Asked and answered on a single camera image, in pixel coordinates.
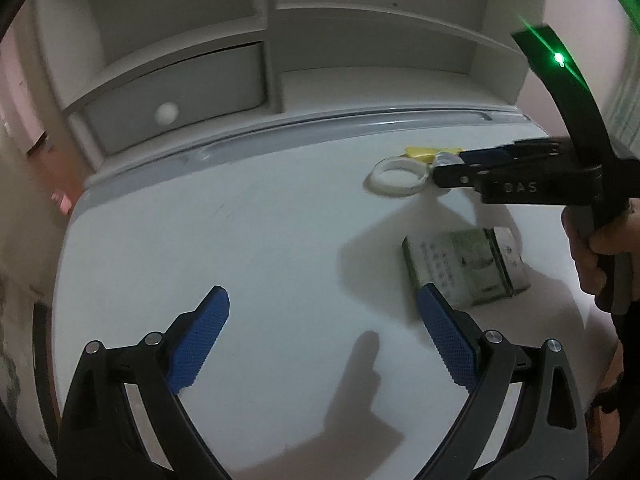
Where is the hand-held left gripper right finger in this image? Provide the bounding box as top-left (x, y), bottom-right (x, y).
top-left (417, 282), bottom-right (588, 480)

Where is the yellow foil wrapper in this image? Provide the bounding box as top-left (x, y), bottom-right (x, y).
top-left (405, 146), bottom-right (467, 169)

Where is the green and white box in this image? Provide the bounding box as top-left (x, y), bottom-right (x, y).
top-left (401, 226), bottom-right (532, 309)

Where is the white drawer with round knob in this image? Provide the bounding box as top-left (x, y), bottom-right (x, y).
top-left (81, 41), bottom-right (267, 157)

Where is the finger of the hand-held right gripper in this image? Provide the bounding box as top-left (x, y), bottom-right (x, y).
top-left (459, 142), bottom-right (563, 162)
top-left (431, 160), bottom-right (487, 192)

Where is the person's right hand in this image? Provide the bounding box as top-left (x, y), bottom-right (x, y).
top-left (561, 199), bottom-right (640, 297)

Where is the white tape ring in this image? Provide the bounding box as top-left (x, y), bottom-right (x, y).
top-left (369, 157), bottom-right (430, 197)

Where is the white desk hutch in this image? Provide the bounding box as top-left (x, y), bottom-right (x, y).
top-left (30, 0), bottom-right (551, 173)

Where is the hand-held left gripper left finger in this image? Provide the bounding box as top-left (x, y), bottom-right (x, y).
top-left (59, 285), bottom-right (231, 480)

